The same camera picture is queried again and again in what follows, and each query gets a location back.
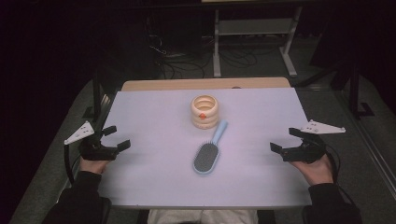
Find white table board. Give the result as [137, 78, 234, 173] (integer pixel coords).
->
[97, 87, 313, 209]

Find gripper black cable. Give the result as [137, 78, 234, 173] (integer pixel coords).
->
[324, 144, 357, 207]
[63, 144, 78, 185]

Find person's right hand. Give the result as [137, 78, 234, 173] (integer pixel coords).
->
[290, 153, 334, 187]

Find person's left hand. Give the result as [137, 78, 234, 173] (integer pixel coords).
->
[78, 155, 110, 175]

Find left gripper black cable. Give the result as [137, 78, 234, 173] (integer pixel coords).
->
[63, 144, 78, 185]

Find grey metal stand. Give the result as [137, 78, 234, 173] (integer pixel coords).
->
[212, 6, 304, 78]

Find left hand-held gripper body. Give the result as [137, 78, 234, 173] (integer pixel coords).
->
[64, 120, 120, 161]

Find black stand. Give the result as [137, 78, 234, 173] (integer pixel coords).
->
[81, 70, 115, 121]
[347, 61, 376, 119]

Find cream ribbed cup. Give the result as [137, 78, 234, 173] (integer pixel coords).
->
[190, 94, 220, 131]

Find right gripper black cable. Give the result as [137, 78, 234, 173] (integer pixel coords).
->
[324, 144, 357, 207]

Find blue hairbrush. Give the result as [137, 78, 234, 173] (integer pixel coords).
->
[191, 119, 229, 175]

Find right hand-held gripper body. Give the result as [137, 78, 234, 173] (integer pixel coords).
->
[279, 119, 347, 165]

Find wooden table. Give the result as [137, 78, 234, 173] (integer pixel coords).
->
[120, 77, 291, 92]

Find black floor cables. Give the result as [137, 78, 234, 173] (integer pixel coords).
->
[145, 17, 207, 79]

